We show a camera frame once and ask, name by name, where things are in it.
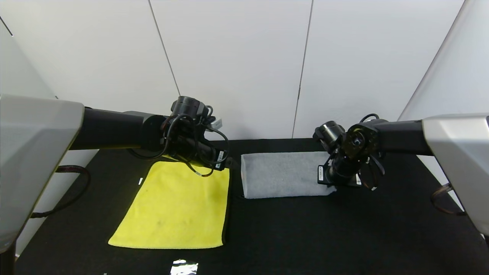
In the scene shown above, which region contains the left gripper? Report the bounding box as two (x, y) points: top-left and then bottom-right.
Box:
(194, 139), (241, 171)

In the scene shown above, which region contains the grey towel with orange stripe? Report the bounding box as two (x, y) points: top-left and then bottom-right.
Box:
(240, 151), (338, 200)

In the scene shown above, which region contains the yellow microfibre towel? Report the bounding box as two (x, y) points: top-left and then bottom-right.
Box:
(108, 160), (232, 250)

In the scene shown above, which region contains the black tablecloth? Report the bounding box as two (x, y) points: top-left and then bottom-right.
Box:
(15, 137), (489, 275)

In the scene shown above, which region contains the black left camera cable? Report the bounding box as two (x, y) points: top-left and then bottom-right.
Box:
(183, 124), (231, 178)

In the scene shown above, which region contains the black camera cable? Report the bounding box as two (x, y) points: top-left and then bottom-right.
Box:
(357, 152), (386, 192)
(183, 124), (231, 178)

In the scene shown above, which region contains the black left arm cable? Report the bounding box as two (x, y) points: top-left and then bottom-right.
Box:
(128, 114), (181, 160)

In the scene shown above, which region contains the braided left arm hose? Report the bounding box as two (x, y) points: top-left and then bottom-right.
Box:
(31, 165), (91, 219)

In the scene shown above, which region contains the braided arm hose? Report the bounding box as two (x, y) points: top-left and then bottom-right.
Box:
(31, 165), (91, 219)
(431, 183), (466, 217)

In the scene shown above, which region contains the black right camera cable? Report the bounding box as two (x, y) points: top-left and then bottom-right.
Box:
(357, 152), (386, 192)

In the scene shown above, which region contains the braided right arm hose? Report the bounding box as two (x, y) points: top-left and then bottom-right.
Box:
(431, 183), (466, 217)

